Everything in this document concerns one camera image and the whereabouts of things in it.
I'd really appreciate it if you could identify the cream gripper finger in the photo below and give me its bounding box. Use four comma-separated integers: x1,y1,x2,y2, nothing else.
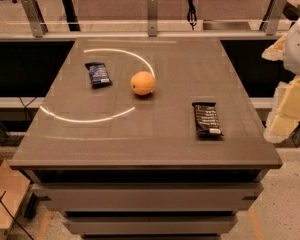
261,35,287,61
263,76,300,143

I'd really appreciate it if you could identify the black rxbar chocolate bar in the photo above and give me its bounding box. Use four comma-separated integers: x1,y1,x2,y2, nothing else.
192,102,223,137

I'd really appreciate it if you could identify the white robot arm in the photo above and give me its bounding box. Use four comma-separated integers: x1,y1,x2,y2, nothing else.
262,17,300,143

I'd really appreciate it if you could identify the orange fruit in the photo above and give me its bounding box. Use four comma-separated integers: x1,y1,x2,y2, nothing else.
130,71,155,96

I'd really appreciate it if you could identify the blue snack packet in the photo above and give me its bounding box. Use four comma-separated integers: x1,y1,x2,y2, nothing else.
85,62,112,87

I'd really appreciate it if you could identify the grey table cabinet base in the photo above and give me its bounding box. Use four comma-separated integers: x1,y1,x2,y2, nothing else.
33,182,263,240

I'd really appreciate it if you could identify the cardboard box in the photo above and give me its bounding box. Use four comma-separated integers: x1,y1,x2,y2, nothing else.
0,153,30,240

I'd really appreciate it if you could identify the right metal rail bracket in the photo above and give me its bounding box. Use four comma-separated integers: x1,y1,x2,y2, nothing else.
260,0,287,36

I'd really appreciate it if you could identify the metal rail bracket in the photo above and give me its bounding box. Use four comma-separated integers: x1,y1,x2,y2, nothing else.
20,0,48,37
147,0,158,37
260,0,287,36

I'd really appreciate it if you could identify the black hanging cable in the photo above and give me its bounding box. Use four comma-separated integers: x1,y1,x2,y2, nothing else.
185,0,198,31

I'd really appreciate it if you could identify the middle metal rail bracket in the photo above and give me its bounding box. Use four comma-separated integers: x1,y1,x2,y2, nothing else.
147,0,158,37

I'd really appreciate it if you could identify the metal guard rail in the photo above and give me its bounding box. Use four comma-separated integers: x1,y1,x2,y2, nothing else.
0,31,285,40

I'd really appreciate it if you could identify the left metal rail bracket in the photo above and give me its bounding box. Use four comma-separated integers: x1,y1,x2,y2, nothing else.
20,0,48,37

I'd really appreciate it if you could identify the black floor cable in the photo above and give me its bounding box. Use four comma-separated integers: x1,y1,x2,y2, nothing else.
0,183,35,240

